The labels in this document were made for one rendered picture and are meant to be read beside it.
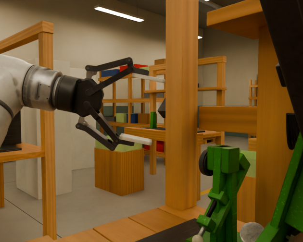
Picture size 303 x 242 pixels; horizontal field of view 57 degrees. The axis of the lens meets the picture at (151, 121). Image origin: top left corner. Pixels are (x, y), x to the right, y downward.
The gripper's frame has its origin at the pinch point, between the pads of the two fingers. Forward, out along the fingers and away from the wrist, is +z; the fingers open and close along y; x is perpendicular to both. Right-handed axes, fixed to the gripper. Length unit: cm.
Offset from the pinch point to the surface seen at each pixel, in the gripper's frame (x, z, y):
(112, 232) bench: 21.0, -3.8, -43.2
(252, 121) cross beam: 30.3, 33.7, -0.9
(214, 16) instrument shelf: 20.5, 11.7, 26.3
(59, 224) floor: 216, -65, -171
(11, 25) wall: 641, -352, 44
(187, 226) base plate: 20.8, 19.0, -36.3
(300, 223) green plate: -25.0, 21.6, -7.4
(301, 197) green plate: -24.6, 20.9, -3.9
